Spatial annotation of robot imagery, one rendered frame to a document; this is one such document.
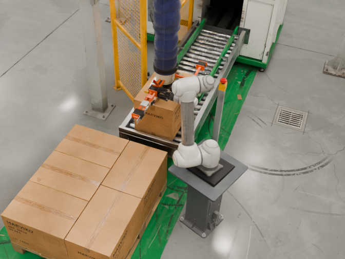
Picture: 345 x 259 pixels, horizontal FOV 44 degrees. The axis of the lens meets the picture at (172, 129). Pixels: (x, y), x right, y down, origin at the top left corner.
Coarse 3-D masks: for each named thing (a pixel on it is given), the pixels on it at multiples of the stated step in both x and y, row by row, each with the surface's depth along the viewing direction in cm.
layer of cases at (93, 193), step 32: (64, 160) 397; (96, 160) 398; (128, 160) 400; (160, 160) 401; (32, 192) 369; (64, 192) 370; (96, 192) 371; (128, 192) 373; (32, 224) 346; (64, 224) 347; (96, 224) 348; (128, 224) 352; (64, 256) 357; (96, 256) 335
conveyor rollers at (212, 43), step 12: (204, 36) 562; (216, 36) 563; (228, 36) 566; (192, 48) 544; (204, 48) 548; (216, 48) 543; (192, 60) 523; (204, 60) 526; (216, 60) 523; (192, 72) 503; (204, 72) 505; (216, 72) 509; (204, 96) 472; (180, 132) 429
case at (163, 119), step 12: (144, 96) 405; (156, 108) 397; (168, 108) 393; (180, 108) 413; (144, 120) 413; (156, 120) 407; (168, 120) 401; (180, 120) 426; (144, 132) 424; (156, 132) 418; (168, 132) 411
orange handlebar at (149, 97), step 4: (200, 68) 417; (196, 72) 411; (176, 76) 408; (180, 76) 406; (160, 80) 402; (164, 80) 401; (160, 84) 396; (148, 96) 382; (152, 96) 383; (148, 100) 380; (140, 108) 372; (144, 108) 371; (136, 116) 363
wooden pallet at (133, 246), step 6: (162, 192) 434; (156, 204) 429; (150, 210) 408; (150, 216) 418; (144, 222) 399; (144, 228) 405; (138, 234) 390; (138, 240) 398; (18, 246) 378; (132, 246) 393; (24, 252) 386; (36, 252) 373; (132, 252) 389; (48, 258) 372; (126, 258) 384
